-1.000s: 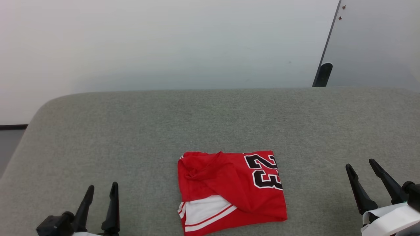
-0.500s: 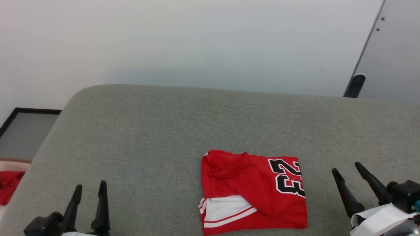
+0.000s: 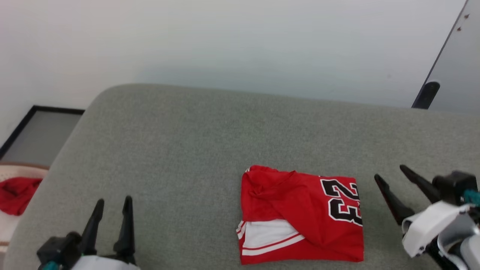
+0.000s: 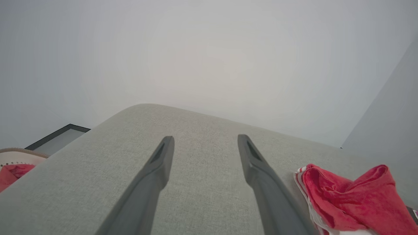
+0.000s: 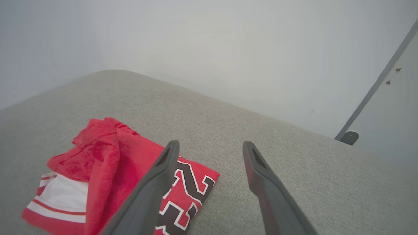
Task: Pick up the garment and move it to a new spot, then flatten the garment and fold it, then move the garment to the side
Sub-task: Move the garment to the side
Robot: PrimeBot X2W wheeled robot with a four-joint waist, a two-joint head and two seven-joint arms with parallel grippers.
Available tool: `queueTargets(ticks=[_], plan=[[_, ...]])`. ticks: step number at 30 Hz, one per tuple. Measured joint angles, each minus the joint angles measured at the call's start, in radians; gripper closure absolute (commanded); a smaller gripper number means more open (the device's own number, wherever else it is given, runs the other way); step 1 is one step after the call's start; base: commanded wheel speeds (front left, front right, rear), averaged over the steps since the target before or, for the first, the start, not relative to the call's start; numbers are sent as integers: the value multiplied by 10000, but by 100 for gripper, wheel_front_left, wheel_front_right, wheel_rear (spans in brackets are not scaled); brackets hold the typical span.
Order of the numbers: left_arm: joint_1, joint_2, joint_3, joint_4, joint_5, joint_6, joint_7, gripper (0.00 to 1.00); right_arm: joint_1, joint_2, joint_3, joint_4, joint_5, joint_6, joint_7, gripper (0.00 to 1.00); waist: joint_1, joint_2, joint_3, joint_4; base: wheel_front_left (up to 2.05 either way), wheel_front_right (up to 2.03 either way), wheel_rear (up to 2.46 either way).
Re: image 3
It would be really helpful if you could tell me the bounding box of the black rounded post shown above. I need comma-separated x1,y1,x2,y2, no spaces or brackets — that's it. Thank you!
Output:
412,81,440,110

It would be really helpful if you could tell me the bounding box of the red and white basketball jersey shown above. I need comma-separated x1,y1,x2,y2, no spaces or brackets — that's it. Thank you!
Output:
236,165,365,265

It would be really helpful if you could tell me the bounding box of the cream laundry basket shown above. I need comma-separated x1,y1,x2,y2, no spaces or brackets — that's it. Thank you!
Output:
0,163,50,254

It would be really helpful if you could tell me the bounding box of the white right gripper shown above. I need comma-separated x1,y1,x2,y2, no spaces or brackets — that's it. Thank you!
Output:
374,165,470,258

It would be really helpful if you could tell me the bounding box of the grey panel with dark edge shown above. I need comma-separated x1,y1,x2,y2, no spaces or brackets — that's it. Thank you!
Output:
411,0,480,115

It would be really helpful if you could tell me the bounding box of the grey fabric sofa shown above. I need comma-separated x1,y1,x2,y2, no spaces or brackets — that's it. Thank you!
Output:
3,83,480,270

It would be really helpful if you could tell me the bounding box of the red garment in basket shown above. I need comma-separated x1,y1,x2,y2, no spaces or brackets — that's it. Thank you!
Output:
0,177,43,216

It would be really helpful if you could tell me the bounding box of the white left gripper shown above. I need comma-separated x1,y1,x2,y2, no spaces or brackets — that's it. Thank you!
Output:
71,195,140,270

